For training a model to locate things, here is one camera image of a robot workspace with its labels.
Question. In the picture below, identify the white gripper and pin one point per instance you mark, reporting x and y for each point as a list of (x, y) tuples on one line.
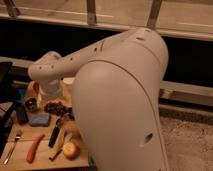
[(41, 97)]

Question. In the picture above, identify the long red pepper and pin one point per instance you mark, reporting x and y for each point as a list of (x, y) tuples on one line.
[(32, 151)]

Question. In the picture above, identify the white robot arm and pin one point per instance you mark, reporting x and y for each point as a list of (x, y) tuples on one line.
[(114, 97)]

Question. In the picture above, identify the small dark tin can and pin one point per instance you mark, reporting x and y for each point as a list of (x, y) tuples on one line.
[(31, 104)]

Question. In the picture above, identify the bunch of dark grapes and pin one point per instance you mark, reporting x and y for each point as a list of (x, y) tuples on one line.
[(57, 108)]

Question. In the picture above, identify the blue sponge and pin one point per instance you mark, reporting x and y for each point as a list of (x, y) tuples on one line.
[(39, 120)]

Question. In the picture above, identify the white paper cup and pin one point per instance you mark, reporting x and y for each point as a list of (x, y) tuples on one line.
[(69, 82)]

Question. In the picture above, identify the banana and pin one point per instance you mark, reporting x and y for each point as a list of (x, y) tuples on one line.
[(61, 140)]

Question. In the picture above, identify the metal fork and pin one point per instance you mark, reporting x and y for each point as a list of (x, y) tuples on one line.
[(16, 139)]

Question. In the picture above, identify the apple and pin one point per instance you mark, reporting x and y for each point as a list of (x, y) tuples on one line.
[(70, 150)]

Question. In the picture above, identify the green plastic tray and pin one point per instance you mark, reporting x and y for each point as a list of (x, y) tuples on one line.
[(91, 161)]

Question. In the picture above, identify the black-handled knife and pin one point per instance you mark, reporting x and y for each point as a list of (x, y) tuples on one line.
[(59, 125)]

